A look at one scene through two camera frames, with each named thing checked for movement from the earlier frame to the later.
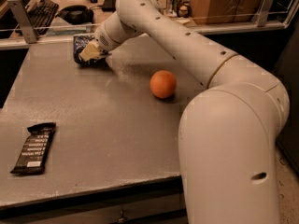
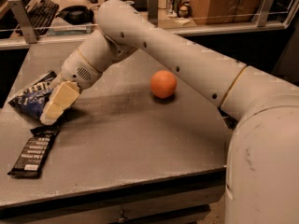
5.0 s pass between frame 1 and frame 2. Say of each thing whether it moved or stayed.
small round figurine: stayed
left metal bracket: stayed
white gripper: moved
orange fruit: stayed
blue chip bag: moved
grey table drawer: stayed
